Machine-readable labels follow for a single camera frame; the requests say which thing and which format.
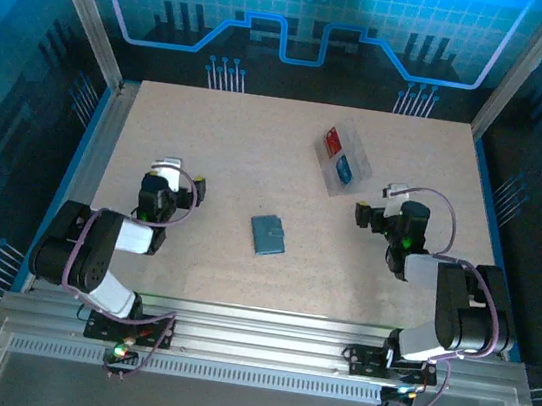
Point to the blue credit card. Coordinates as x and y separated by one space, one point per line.
344 170

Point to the clear plastic card tray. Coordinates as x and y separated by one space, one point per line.
360 160

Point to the red credit card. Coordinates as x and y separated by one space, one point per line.
332 143

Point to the teal leather card holder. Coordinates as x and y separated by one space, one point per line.
268 237

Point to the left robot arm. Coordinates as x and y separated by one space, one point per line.
86 258

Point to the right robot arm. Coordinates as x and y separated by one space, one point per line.
464 301

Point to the blue table edge strip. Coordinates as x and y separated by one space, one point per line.
497 255
62 194

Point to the black LED controller board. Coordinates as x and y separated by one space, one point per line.
397 397
121 353

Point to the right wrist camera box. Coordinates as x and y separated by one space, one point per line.
393 205

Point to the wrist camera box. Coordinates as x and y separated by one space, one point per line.
167 170
393 205

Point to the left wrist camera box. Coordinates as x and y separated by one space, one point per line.
167 170

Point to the aluminium side rail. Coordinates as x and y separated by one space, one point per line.
103 139

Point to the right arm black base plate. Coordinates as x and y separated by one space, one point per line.
362 359

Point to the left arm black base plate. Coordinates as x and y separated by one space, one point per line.
99 325

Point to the aluminium frame rail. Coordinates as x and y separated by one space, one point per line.
257 337

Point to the aluminium corner post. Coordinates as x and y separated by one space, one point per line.
521 71
85 10

